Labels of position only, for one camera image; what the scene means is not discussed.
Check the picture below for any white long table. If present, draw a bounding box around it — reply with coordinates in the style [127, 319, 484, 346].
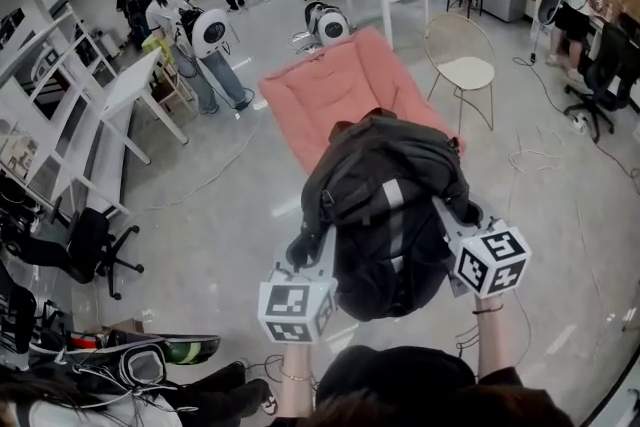
[97, 47, 191, 166]

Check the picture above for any person's black shirt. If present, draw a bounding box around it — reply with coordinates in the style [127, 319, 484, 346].
[269, 344, 576, 427]

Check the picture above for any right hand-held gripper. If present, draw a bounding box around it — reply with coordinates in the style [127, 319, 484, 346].
[430, 195, 532, 300]

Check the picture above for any white floor cable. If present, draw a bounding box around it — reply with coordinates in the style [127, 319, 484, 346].
[507, 124, 571, 176]

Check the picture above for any black backpack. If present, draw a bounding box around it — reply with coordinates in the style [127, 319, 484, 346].
[299, 109, 484, 322]

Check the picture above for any person's left forearm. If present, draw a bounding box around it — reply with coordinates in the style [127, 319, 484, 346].
[279, 342, 314, 416]

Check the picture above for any gold wire chair cream seat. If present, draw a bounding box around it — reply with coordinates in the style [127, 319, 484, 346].
[423, 12, 497, 132]

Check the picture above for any black office chair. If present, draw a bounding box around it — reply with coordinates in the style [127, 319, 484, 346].
[563, 22, 640, 144]
[0, 174, 57, 266]
[49, 207, 146, 301]

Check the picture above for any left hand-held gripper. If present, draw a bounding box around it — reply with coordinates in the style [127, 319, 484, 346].
[257, 223, 339, 345]

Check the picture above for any person's right forearm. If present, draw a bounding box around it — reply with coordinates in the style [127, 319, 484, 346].
[472, 294, 519, 384]

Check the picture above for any light wooden chair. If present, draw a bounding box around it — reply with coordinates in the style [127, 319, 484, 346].
[142, 34, 197, 112]

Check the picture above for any black floor cable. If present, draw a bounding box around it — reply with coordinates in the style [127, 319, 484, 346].
[512, 54, 640, 196]

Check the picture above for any white shelf rack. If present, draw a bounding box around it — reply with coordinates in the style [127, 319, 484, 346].
[0, 4, 132, 221]

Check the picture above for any black open pod case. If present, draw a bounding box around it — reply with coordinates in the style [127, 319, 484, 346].
[27, 327, 221, 386]

